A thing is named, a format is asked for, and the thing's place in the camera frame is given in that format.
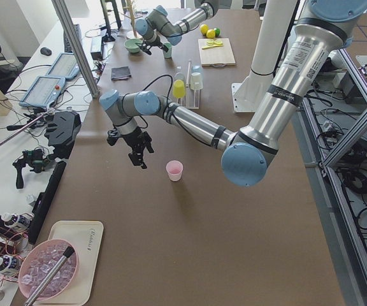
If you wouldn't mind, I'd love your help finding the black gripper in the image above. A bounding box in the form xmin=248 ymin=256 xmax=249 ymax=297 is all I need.
xmin=123 ymin=127 xmax=154 ymax=169
xmin=148 ymin=39 xmax=169 ymax=52

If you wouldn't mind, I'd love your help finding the blue teach pendant near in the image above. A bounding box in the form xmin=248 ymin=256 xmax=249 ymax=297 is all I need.
xmin=19 ymin=76 xmax=66 ymax=109

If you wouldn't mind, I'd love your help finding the grey cup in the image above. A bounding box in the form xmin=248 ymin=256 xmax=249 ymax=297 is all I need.
xmin=174 ymin=72 xmax=185 ymax=82

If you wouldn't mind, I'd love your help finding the wooden cutting board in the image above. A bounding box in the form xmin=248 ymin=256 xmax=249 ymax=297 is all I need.
xmin=198 ymin=38 xmax=236 ymax=67

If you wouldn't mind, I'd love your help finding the black computer mouse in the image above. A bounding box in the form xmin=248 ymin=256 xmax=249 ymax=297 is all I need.
xmin=40 ymin=47 xmax=52 ymax=56

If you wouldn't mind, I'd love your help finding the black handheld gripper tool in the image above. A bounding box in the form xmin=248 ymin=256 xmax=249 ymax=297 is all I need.
xmin=12 ymin=149 xmax=56 ymax=189

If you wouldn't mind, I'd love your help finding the mint green cup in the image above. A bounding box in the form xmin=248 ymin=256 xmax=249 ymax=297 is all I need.
xmin=162 ymin=43 xmax=172 ymax=59

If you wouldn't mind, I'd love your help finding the green bowl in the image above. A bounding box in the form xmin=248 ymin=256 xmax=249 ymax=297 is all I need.
xmin=124 ymin=38 xmax=142 ymax=54

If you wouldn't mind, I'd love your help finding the wooden mug tree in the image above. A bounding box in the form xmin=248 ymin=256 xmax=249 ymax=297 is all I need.
xmin=122 ymin=0 xmax=143 ymax=41

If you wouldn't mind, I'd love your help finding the black bar case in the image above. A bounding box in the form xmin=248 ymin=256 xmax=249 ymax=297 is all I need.
xmin=27 ymin=161 xmax=67 ymax=245

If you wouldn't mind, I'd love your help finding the pink bowl with ice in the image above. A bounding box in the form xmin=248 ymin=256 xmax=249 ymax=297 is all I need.
xmin=18 ymin=239 xmax=78 ymax=300

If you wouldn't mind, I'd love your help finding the pink cup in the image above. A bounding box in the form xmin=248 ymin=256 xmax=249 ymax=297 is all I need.
xmin=166 ymin=160 xmax=184 ymax=182

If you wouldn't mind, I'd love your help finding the white cup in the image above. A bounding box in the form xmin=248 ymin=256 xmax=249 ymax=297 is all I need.
xmin=190 ymin=72 xmax=203 ymax=91

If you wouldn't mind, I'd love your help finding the white wire cup holder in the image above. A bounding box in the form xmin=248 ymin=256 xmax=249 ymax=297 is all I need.
xmin=177 ymin=59 xmax=201 ymax=110

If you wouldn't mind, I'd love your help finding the blue teach pendant far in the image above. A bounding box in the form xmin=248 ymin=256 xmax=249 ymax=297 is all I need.
xmin=46 ymin=52 xmax=80 ymax=81

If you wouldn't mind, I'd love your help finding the grey folded cloth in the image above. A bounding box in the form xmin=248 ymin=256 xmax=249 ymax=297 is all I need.
xmin=111 ymin=66 xmax=131 ymax=81

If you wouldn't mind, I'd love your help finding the light blue cup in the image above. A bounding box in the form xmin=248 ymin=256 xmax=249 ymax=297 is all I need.
xmin=191 ymin=65 xmax=203 ymax=74

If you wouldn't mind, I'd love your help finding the yellow lemon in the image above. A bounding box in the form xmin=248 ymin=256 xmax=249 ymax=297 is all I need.
xmin=199 ymin=24 xmax=209 ymax=35
xmin=206 ymin=29 xmax=216 ymax=39

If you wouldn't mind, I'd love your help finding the aluminium frame post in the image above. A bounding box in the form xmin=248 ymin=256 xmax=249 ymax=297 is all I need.
xmin=52 ymin=0 xmax=99 ymax=99

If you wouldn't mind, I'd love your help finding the black perforated device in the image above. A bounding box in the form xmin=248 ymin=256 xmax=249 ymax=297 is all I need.
xmin=45 ymin=111 xmax=81 ymax=160

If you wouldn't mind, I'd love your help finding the yellow plastic knife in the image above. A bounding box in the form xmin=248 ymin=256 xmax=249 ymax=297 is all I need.
xmin=201 ymin=45 xmax=223 ymax=50

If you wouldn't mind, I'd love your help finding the yellow cup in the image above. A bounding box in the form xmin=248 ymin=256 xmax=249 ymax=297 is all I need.
xmin=173 ymin=80 xmax=186 ymax=99

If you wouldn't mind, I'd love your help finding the cream plastic tray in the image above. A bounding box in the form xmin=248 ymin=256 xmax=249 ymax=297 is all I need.
xmin=34 ymin=221 xmax=104 ymax=305

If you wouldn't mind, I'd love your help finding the blue teach pendant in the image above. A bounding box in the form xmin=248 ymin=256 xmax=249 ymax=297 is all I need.
xmin=46 ymin=52 xmax=80 ymax=81
xmin=19 ymin=76 xmax=66 ymax=109

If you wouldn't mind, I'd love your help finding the metal tongs black tip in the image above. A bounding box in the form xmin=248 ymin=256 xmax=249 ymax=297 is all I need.
xmin=24 ymin=246 xmax=75 ymax=306

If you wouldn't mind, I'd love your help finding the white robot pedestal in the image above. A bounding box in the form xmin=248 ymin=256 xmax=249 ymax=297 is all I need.
xmin=232 ymin=0 xmax=299 ymax=113

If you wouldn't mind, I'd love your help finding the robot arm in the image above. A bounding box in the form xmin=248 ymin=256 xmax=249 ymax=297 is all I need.
xmin=135 ymin=1 xmax=219 ymax=55
xmin=99 ymin=1 xmax=367 ymax=187

